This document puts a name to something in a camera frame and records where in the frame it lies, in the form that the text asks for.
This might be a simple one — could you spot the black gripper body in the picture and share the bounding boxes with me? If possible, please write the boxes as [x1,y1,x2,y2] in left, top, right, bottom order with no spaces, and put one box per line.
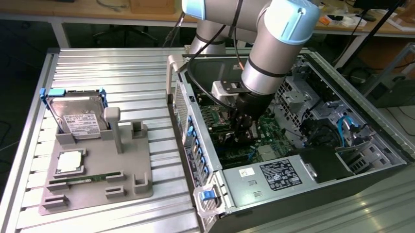
[235,91,277,120]

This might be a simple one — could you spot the graphics card with black fan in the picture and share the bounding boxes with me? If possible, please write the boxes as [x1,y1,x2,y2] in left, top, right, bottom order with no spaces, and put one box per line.
[210,128,258,148]

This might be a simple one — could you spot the CPU socket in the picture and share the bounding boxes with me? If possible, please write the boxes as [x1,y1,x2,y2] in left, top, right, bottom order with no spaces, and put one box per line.
[218,106,234,123]

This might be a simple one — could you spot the green motherboard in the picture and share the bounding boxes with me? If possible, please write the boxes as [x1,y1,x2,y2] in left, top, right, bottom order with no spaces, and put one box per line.
[199,93,295,170]

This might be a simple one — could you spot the silver chipset heat sink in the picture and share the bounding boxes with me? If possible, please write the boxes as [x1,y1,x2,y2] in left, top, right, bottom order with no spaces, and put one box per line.
[258,145,277,161]

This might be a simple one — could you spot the silver perforated disk bay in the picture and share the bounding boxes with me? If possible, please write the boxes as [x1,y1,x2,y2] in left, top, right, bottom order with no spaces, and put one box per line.
[274,62,330,129]

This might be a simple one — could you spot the grey power supply unit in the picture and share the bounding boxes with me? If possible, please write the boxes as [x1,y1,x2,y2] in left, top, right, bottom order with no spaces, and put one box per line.
[223,155,318,207]

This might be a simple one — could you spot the black plastic shroud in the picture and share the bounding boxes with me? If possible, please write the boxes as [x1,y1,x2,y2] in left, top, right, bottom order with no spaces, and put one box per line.
[287,146,355,184]

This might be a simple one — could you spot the open black PC case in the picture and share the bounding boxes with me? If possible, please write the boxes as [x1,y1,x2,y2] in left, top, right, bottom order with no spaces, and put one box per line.
[166,47,415,233]

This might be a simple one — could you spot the grey cabinet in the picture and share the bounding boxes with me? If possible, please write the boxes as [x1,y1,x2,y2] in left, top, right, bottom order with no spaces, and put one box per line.
[366,72,415,109]

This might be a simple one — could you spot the white plastic parts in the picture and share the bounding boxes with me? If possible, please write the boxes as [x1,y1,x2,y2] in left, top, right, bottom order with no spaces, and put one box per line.
[319,13,369,28]

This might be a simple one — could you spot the silver hard disk white label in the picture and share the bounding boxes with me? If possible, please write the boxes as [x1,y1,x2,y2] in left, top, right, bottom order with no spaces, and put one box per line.
[47,96,110,141]

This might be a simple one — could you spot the black chair base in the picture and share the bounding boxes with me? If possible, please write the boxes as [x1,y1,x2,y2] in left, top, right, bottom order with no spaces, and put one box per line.
[92,23,161,48]

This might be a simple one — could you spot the black slanted pole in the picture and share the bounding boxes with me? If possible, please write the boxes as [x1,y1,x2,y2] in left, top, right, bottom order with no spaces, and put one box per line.
[333,0,403,69]

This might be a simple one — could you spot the grey plastic parts rack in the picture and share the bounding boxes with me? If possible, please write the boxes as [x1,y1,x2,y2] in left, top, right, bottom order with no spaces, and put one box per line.
[39,106,155,216]

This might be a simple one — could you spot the green RAM stick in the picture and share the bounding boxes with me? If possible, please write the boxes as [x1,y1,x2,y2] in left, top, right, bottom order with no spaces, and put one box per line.
[50,171,122,185]

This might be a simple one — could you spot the CPU with silver lid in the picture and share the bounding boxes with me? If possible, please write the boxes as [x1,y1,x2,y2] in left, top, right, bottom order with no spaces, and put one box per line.
[55,152,86,174]

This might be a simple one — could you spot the blue plastic disk caddy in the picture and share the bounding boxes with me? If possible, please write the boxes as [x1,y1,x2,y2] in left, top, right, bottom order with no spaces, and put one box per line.
[39,88,109,115]

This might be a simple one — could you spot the wooden workbench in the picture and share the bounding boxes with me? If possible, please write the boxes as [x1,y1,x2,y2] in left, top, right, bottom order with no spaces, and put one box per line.
[0,0,415,49]

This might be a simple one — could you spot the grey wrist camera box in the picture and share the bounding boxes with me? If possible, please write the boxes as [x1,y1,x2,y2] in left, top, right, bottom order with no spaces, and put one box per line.
[210,81,250,104]

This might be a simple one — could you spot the black camera cable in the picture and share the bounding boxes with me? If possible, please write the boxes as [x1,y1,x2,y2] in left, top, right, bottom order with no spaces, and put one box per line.
[189,0,245,108]

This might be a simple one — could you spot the blue disk wire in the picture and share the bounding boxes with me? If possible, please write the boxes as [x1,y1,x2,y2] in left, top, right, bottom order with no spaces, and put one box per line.
[337,115,359,148]

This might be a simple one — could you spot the black hanging cable with plug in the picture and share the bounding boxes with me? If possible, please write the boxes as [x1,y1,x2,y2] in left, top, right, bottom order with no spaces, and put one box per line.
[162,9,187,48]

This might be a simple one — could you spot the aluminium profile post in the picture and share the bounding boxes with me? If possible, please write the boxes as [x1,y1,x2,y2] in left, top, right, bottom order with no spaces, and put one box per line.
[363,42,415,98]

